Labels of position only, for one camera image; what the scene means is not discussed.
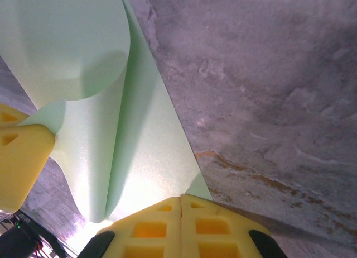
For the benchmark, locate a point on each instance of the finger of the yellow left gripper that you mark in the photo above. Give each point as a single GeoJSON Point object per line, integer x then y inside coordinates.
{"type": "Point", "coordinates": [16, 119]}
{"type": "Point", "coordinates": [25, 163]}

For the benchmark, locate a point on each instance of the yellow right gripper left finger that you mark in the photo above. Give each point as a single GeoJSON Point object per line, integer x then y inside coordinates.
{"type": "Point", "coordinates": [173, 241]}

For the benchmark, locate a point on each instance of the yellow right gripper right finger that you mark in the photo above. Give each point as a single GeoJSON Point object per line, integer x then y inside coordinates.
{"type": "Point", "coordinates": [189, 241]}

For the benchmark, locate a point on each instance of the light green paper sheet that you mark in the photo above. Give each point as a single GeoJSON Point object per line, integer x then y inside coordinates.
{"type": "Point", "coordinates": [97, 129]}

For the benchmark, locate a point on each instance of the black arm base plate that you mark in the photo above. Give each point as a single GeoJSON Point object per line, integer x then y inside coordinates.
{"type": "Point", "coordinates": [53, 241]}

